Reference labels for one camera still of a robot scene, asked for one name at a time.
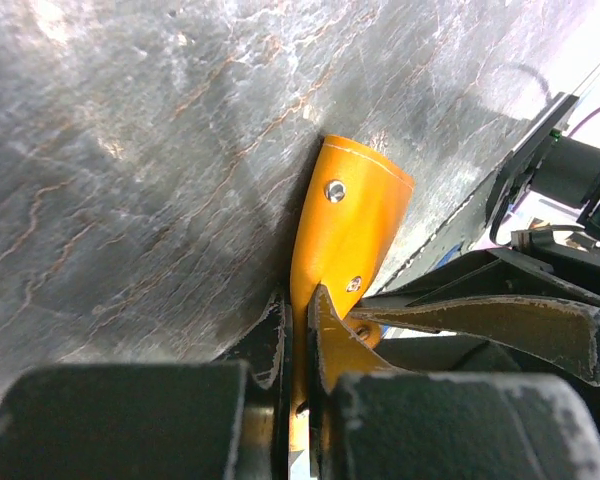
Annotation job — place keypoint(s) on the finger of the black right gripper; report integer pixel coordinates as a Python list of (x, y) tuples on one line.
[(546, 304)]

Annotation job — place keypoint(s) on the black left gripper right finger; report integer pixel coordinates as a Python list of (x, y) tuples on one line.
[(371, 419)]

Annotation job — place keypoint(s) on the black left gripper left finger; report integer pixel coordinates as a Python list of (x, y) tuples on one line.
[(225, 419)]

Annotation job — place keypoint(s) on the orange leather card holder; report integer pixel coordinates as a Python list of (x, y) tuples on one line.
[(355, 204)]

